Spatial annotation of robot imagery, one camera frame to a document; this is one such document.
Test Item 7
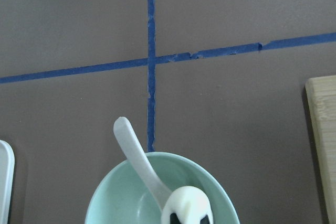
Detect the wooden cutting board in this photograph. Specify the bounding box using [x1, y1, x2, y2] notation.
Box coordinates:
[305, 76, 335, 223]

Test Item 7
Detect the mint green bowl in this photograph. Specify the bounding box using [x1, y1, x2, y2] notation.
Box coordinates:
[85, 152, 239, 223]

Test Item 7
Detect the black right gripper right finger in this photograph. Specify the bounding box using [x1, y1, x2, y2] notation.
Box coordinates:
[200, 215, 210, 224]

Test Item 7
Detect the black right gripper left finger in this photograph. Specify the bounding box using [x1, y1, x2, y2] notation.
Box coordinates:
[170, 213, 181, 224]

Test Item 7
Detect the white ceramic soup spoon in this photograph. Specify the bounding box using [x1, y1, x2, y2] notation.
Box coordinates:
[113, 116, 172, 210]

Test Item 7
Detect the white plastic tray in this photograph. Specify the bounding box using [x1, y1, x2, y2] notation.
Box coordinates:
[1, 140, 15, 223]

